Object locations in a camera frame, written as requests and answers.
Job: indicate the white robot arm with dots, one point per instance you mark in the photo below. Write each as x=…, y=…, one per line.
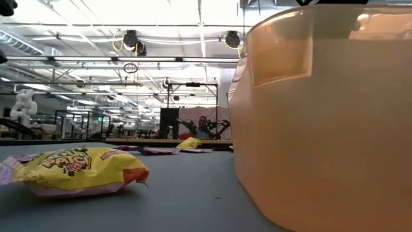
x=24, y=104

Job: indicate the yellow Sour Patch Kids packet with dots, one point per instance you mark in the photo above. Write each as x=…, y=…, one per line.
x=80, y=170
x=190, y=143

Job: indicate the black table frame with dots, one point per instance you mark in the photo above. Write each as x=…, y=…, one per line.
x=48, y=142

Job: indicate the long ceiling light rail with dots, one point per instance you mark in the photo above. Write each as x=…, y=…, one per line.
x=96, y=59

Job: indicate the red bin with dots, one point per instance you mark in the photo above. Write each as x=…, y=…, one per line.
x=186, y=137

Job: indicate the black stand frame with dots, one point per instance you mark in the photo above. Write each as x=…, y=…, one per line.
x=193, y=84

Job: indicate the white spray bottle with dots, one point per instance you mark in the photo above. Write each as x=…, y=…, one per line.
x=169, y=132

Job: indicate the black robot with green lights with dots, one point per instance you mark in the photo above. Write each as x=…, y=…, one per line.
x=221, y=124

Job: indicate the wooden bench top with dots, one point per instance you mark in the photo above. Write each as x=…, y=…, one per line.
x=154, y=141

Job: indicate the silver ceiling duct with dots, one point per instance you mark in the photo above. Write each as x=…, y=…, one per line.
x=19, y=43

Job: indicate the person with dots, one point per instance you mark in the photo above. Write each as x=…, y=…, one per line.
x=202, y=127

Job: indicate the orange plastic bin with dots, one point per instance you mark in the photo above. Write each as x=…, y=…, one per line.
x=322, y=145

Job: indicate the pink curtain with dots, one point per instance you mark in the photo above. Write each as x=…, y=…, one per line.
x=193, y=112

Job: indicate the black upright panel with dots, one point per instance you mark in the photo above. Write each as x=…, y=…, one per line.
x=169, y=117

